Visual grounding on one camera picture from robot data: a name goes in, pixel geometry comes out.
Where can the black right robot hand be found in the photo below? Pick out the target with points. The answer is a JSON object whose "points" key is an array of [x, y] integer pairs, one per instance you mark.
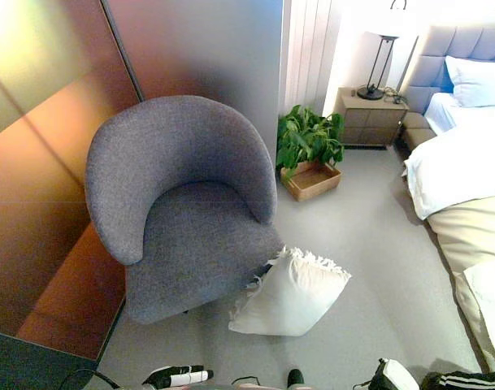
{"points": [[393, 375]]}

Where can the white fringed pillow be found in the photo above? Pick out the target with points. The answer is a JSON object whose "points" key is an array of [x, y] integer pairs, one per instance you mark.
{"points": [[292, 296]]}

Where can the white bed pillow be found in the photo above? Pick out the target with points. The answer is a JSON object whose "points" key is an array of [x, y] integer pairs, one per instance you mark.
{"points": [[478, 83]]}

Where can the black robot foot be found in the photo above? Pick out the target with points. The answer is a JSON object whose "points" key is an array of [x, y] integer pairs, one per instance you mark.
{"points": [[294, 378]]}

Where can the white folded blanket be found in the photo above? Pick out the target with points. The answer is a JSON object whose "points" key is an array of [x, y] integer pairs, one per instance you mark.
{"points": [[493, 296]]}

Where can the beige bed cover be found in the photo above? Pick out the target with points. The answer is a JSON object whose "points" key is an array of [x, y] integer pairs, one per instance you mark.
{"points": [[466, 235]]}

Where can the wooden tray box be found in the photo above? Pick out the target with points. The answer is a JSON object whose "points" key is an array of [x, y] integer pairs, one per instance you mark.
{"points": [[312, 185]]}

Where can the white duvet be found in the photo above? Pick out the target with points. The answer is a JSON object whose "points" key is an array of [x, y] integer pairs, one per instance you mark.
{"points": [[454, 170]]}

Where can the green leafy potted plant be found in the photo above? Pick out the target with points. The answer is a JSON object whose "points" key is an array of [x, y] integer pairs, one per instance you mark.
{"points": [[304, 138]]}

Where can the beige nightstand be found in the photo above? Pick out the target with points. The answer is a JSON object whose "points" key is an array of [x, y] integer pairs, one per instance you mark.
{"points": [[369, 122]]}

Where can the black table lamp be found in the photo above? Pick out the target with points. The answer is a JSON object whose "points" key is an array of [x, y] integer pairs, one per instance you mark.
{"points": [[370, 93]]}

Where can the grey tufted headboard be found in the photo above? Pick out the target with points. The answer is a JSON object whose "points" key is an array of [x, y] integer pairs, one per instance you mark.
{"points": [[430, 65]]}

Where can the grey fabric tub armchair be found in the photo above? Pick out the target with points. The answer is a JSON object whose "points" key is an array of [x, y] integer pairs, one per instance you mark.
{"points": [[170, 142]]}

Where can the brown glossy wardrobe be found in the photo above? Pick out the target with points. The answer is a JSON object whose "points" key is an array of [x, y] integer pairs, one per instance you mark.
{"points": [[48, 162]]}

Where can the beige upholstered bed frame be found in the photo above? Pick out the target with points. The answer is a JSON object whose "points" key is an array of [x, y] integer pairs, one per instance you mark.
{"points": [[418, 131]]}

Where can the white fluted wall panel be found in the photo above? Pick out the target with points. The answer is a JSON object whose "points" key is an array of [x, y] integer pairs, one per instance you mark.
{"points": [[308, 53]]}

